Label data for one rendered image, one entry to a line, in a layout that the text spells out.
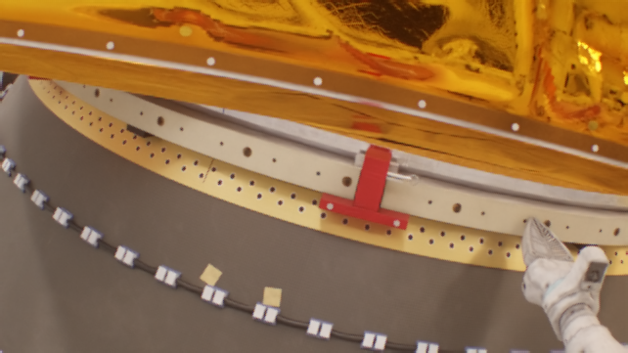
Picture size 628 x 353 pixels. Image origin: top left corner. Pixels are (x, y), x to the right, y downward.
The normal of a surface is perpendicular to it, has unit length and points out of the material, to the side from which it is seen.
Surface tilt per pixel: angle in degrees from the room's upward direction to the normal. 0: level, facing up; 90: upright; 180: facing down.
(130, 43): 91
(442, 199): 90
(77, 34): 91
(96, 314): 62
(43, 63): 90
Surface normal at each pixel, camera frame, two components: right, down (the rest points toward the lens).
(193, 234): -0.26, -0.26
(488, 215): 0.06, 0.33
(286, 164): -0.29, 0.24
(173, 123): -0.48, 0.17
